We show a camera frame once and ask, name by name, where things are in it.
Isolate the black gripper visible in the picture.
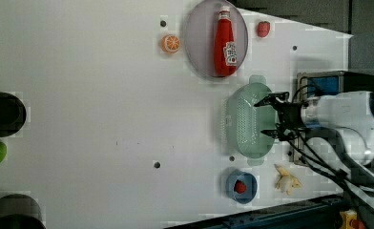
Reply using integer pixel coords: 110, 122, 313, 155
255, 92, 305, 141

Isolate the mint green plastic strainer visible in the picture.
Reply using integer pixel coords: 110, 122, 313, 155
225, 75, 277, 166

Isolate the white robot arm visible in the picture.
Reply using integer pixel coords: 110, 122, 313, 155
256, 91, 374, 213

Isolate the silver toaster oven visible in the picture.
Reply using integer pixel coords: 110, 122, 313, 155
299, 72, 374, 167

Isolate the peeled banana toy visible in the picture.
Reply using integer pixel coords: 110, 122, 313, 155
275, 164, 302, 196

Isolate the blue bowl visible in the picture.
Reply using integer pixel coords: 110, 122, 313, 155
225, 170, 258, 204

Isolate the red ketchup bottle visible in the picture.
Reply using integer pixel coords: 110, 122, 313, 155
214, 6, 238, 77

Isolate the strawberry in blue bowl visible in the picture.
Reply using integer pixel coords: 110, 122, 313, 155
234, 180, 247, 194

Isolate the red strawberry toy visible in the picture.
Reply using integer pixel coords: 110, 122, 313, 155
257, 21, 271, 38

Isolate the grey round plate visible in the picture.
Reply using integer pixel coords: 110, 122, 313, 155
183, 0, 248, 77

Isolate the orange slice toy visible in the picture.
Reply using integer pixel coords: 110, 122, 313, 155
161, 34, 180, 53

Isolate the black round object upper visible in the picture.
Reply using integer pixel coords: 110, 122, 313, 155
0, 92, 27, 137

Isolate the black round object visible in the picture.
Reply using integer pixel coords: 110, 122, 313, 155
0, 194, 47, 229
0, 92, 27, 137

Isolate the black round object lower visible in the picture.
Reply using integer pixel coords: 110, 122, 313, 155
0, 194, 47, 229

